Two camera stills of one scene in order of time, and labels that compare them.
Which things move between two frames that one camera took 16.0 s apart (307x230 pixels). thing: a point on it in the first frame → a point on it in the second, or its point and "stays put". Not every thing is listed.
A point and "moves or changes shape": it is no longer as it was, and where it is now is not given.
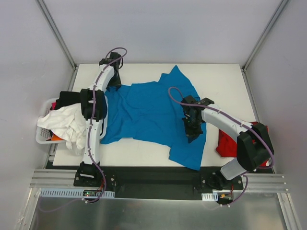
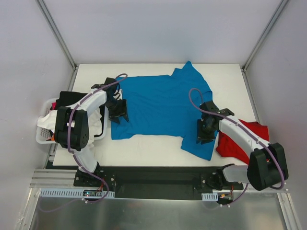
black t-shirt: (67, 98) stays put
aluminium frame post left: (45, 12) stays put
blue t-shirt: (154, 112) moves or changes shape
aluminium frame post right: (278, 11) stays put
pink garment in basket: (53, 105) stays put
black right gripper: (192, 130) → (205, 132)
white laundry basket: (43, 136) moves or changes shape
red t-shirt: (227, 145) stays put
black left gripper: (115, 84) → (117, 110)
